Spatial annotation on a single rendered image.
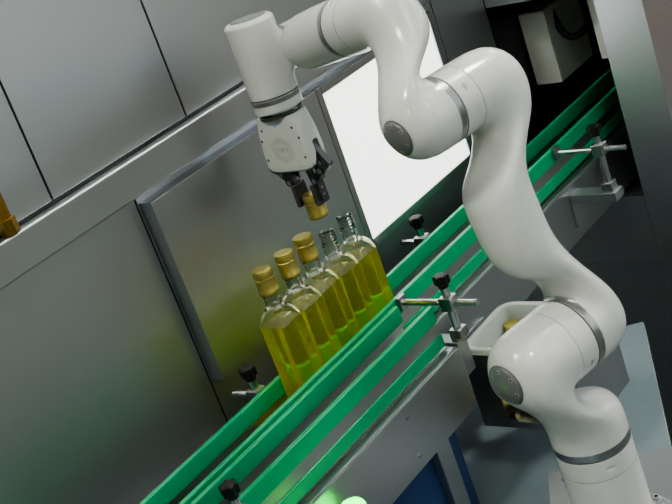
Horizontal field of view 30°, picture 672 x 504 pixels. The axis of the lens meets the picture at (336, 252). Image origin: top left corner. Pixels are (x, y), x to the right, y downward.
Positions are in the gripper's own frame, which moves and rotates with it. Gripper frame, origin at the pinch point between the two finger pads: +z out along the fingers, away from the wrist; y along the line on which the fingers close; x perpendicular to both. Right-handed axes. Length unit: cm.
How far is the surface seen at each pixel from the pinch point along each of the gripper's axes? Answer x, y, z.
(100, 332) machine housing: -40.4, -15.0, 3.8
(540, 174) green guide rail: 64, 4, 27
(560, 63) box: 105, -8, 17
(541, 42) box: 104, -11, 11
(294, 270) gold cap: -12.0, 1.8, 8.5
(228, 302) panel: -15.9, -12.0, 12.4
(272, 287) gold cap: -17.9, 1.6, 8.5
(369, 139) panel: 34.3, -12.3, 4.3
